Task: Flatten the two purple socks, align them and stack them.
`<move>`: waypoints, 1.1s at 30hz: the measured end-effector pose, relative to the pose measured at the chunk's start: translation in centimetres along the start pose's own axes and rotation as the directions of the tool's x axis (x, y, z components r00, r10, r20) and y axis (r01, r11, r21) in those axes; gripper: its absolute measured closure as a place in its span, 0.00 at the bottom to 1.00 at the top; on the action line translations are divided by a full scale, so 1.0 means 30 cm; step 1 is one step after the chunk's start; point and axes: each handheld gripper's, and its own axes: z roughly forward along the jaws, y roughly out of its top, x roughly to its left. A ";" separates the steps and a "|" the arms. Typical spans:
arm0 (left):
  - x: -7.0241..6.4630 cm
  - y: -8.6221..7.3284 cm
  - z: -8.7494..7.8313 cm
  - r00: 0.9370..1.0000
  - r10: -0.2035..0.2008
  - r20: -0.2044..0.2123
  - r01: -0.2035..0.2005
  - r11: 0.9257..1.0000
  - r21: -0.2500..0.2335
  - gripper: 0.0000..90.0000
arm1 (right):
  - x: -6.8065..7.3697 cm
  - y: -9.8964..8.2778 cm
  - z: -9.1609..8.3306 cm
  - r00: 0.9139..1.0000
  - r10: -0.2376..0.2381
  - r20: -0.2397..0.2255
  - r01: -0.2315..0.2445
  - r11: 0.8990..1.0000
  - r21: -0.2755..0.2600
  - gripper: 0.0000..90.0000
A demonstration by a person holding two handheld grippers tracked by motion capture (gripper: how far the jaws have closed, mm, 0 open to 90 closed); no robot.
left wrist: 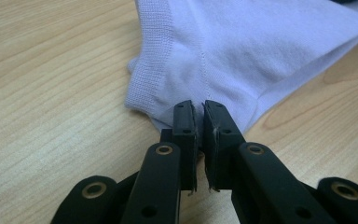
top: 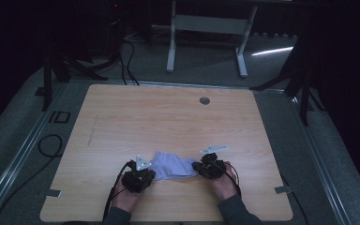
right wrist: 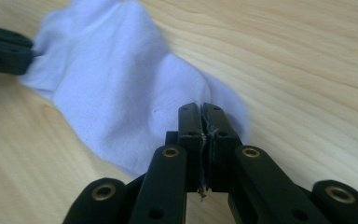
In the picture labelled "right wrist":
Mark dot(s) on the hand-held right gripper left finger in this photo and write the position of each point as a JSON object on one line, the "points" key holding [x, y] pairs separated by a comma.
{"points": [[190, 146]]}

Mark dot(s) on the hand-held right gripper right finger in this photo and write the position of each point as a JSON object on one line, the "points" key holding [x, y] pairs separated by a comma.
{"points": [[220, 146]]}

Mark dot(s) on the light purple sock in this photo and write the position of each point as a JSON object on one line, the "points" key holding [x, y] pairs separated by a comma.
{"points": [[112, 81]]}

